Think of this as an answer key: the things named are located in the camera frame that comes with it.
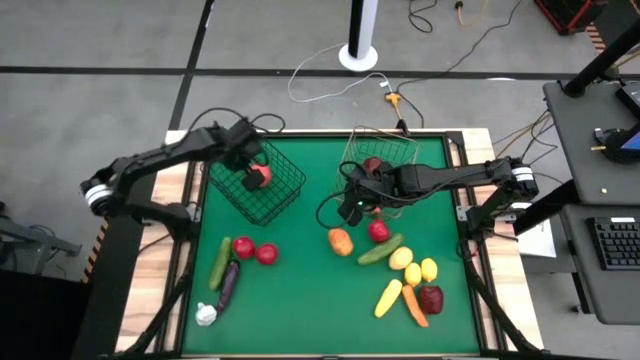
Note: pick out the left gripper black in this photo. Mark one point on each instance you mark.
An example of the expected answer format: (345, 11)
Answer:
(245, 155)

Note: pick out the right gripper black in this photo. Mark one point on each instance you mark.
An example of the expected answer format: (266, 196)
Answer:
(385, 187)

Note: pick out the red tomato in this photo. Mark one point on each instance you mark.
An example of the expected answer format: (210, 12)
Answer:
(265, 175)

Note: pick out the orange potato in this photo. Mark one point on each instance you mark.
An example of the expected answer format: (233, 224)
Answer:
(340, 242)

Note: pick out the green cucumber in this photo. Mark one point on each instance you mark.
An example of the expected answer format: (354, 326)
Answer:
(381, 249)
(220, 264)

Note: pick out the yellow mango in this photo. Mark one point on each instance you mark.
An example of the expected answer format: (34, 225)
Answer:
(400, 258)

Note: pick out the purple eggplant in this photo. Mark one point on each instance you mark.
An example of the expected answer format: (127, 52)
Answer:
(228, 287)

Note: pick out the yellow lemon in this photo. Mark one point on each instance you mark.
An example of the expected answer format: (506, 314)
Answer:
(429, 270)
(412, 274)

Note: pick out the yellow oblong squash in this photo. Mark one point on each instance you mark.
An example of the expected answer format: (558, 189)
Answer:
(388, 298)

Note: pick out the white garlic bulb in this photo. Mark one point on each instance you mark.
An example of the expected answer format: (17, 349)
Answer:
(205, 315)

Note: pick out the orange carrot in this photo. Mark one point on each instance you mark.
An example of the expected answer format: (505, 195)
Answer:
(415, 306)

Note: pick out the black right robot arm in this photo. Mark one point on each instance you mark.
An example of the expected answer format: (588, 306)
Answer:
(460, 175)

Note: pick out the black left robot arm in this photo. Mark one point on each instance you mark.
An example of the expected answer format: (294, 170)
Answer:
(150, 162)

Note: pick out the yellow power plug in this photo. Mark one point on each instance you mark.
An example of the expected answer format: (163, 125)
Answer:
(393, 98)

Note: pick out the white black pole stand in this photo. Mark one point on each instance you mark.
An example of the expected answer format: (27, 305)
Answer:
(357, 30)

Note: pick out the black yellow hazard tape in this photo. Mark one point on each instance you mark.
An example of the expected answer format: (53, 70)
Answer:
(95, 250)

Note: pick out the white paper sheet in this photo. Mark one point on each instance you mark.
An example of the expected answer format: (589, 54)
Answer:
(537, 242)

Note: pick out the grey desk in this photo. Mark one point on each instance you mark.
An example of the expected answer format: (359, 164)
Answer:
(580, 150)
(600, 295)

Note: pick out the grey metal equipment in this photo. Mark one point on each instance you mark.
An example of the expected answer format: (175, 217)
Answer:
(30, 245)

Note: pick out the black round desk device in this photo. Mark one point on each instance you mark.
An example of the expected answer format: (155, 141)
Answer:
(617, 145)

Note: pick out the red black crate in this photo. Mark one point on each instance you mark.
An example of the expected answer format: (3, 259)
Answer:
(570, 15)

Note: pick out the black keyboard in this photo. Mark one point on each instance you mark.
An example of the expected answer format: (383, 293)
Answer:
(617, 243)

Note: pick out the black monitor pole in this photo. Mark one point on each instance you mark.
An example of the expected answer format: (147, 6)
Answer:
(602, 57)

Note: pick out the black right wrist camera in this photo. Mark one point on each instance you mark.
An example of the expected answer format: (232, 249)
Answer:
(350, 214)

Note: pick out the black metal table frame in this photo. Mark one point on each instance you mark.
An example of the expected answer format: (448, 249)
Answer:
(457, 150)

